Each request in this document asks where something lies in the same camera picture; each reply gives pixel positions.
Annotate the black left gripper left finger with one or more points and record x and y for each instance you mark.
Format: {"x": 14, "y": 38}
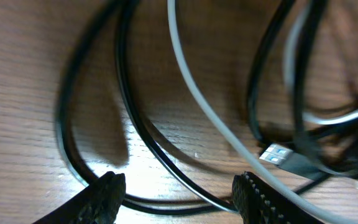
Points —
{"x": 97, "y": 203}

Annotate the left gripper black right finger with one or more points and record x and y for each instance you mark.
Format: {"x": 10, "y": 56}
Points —
{"x": 257, "y": 202}

